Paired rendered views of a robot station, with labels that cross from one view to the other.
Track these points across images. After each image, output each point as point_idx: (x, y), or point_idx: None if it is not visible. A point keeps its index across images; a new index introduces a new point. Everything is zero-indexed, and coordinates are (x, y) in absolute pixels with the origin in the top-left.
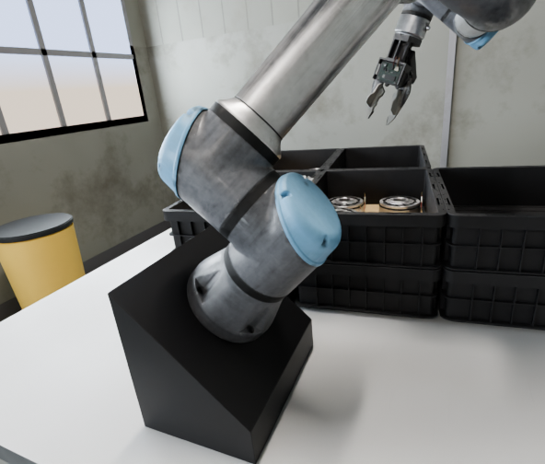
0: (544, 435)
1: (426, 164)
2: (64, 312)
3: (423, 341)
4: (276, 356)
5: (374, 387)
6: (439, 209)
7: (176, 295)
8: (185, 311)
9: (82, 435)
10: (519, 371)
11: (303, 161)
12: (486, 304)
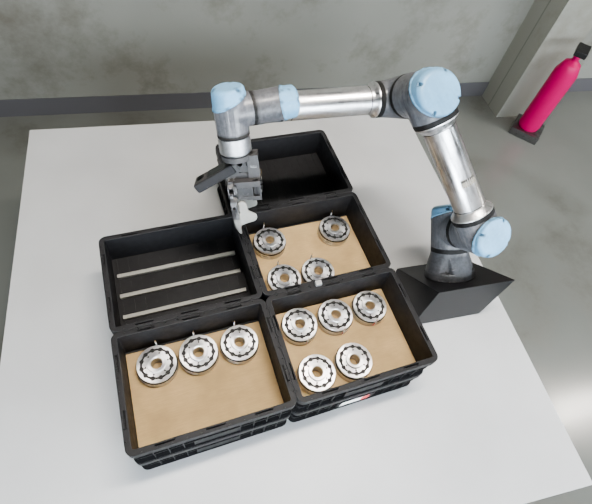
0: (383, 198)
1: (222, 217)
2: (482, 459)
3: None
4: None
5: (398, 245)
6: (346, 194)
7: (480, 277)
8: (477, 274)
9: (501, 332)
10: None
11: (127, 397)
12: None
